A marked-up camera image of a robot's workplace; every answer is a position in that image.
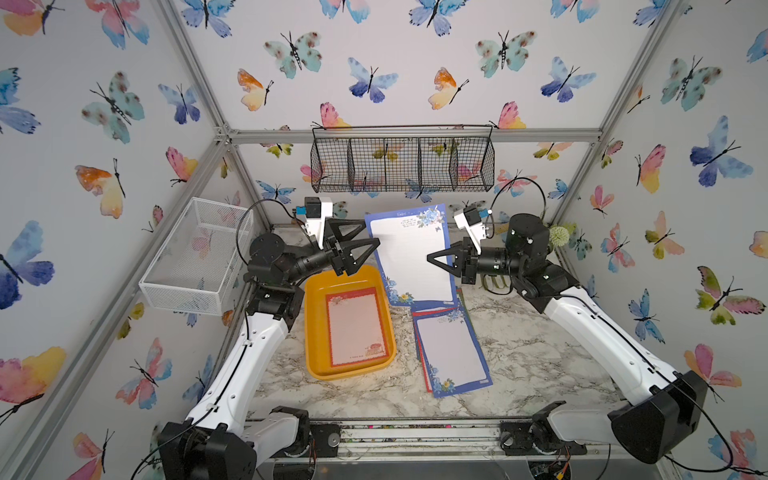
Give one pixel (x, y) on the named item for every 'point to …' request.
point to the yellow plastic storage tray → (318, 349)
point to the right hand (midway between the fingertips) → (433, 257)
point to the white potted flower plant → (560, 234)
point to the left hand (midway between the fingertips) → (372, 234)
